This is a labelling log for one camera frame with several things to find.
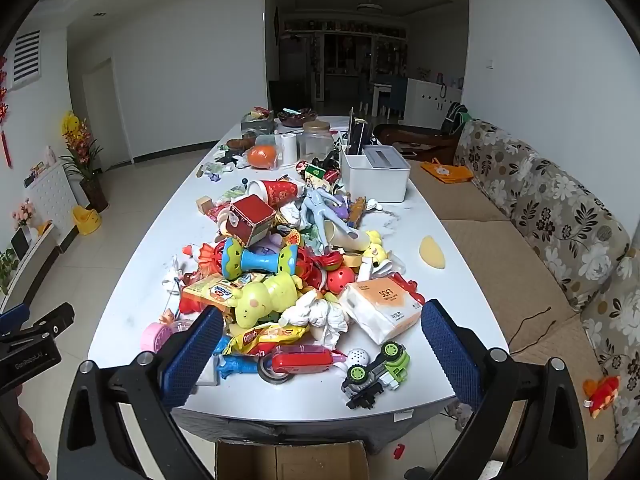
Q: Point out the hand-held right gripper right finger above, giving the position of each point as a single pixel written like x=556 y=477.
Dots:
x=450 y=355

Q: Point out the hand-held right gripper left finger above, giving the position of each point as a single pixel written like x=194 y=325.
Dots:
x=192 y=355

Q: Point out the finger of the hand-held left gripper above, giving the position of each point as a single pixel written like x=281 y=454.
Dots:
x=50 y=326
x=12 y=317

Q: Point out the white perforated toy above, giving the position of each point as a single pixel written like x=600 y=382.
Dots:
x=359 y=358

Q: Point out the cardboard box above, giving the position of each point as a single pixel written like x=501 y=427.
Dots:
x=290 y=461

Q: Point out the pink alarm clock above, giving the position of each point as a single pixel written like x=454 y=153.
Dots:
x=155 y=337

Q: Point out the blue toy dinosaur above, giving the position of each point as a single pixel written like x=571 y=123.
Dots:
x=235 y=366

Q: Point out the green potted plant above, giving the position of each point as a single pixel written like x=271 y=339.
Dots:
x=7 y=267

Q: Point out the orange juice packet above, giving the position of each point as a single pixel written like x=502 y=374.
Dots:
x=212 y=294

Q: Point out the yellow snack packet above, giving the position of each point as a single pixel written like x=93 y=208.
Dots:
x=265 y=337

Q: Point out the green toy truck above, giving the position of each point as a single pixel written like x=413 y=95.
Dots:
x=377 y=375

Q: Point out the orange white tissue pack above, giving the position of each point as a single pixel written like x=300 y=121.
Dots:
x=382 y=310

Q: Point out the red crab toy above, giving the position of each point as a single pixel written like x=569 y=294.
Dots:
x=407 y=285

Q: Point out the tape roll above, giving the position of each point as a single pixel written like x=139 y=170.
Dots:
x=272 y=374

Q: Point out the light green toy figure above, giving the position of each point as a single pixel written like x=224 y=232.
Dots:
x=265 y=300

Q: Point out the yellow sponge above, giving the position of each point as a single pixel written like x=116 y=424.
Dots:
x=432 y=252

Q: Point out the small red floor piece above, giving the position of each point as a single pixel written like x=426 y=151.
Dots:
x=398 y=451

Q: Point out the yellow potty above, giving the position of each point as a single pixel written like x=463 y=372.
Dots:
x=86 y=219

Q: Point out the blue green rattle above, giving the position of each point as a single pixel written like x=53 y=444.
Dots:
x=260 y=260

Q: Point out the white radiator cover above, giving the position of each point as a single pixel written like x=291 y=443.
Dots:
x=50 y=195

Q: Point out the yellow duck toy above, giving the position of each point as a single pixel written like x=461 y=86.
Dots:
x=376 y=250

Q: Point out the red perforated ball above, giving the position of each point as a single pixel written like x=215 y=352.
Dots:
x=342 y=280

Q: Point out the crumpled white tissue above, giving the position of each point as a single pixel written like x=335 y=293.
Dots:
x=320 y=320

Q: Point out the red cube box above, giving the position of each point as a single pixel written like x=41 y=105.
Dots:
x=250 y=217

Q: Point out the wooden block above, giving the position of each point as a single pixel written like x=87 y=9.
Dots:
x=205 y=205

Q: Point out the floral sofa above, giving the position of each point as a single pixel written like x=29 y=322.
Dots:
x=550 y=240

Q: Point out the cream paper cup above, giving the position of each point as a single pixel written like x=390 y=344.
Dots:
x=345 y=237

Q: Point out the red plush toy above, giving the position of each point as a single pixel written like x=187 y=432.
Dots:
x=602 y=395

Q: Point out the yellow flower plant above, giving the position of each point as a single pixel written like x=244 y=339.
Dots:
x=80 y=155

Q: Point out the red paper cup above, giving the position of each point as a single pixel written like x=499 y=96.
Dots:
x=277 y=192

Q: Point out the orange bag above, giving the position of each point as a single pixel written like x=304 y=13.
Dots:
x=445 y=170

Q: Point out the pale blue doll figure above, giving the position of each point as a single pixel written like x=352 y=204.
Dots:
x=320 y=207

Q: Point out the white storage box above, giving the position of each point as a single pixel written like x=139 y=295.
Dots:
x=375 y=172

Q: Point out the red hanging ornament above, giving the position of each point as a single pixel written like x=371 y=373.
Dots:
x=4 y=110

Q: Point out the orange ball in plastic tub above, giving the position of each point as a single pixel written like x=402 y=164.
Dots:
x=263 y=155

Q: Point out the wooden armchair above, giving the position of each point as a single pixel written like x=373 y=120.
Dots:
x=415 y=140

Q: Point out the white paper roll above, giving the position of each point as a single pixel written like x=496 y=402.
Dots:
x=288 y=147

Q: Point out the black folders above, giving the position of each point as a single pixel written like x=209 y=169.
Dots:
x=357 y=135

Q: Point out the grey tissue box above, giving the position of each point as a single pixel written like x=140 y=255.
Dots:
x=257 y=122

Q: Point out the clear plastic jar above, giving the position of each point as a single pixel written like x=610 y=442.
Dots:
x=316 y=140

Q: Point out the white cabinet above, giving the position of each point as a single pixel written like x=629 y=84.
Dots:
x=430 y=97

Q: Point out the dark fruit bowl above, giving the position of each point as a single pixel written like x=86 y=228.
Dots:
x=295 y=116

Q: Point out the white wall vent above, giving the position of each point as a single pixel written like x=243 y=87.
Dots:
x=25 y=57

